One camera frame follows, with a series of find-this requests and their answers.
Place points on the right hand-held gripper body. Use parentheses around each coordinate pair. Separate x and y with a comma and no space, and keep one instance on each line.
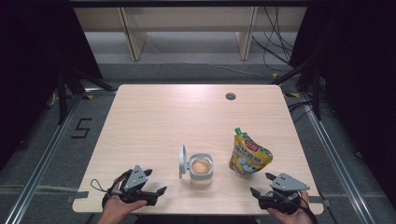
(286,183)

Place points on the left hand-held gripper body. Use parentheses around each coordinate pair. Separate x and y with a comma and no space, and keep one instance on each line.
(135,179)

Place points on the yellow seasoning pouch green cap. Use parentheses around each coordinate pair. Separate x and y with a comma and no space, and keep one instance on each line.
(249,155)

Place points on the clear jar with grey lid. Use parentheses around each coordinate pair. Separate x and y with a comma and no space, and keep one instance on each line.
(196,165)

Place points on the person's right hand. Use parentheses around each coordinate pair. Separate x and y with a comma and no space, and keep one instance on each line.
(303,208)

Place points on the person's left hand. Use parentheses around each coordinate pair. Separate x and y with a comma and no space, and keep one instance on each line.
(118,209)

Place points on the grey tape piece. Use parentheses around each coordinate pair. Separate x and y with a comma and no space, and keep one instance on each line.
(77,196)
(325,202)

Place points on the tan powder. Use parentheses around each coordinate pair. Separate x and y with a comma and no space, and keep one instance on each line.
(200,166)

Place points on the yellow tape piece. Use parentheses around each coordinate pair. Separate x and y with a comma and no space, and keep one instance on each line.
(292,95)
(275,75)
(89,97)

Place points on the black metal stand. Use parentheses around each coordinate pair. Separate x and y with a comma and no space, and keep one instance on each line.
(62,99)
(316,93)

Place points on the black curtain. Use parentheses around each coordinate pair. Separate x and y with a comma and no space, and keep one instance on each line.
(358,93)
(28,77)

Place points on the beige wooden desk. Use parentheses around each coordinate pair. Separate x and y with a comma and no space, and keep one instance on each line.
(186,18)

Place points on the aluminium floor rail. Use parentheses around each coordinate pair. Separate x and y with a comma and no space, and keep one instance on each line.
(46,155)
(336,161)

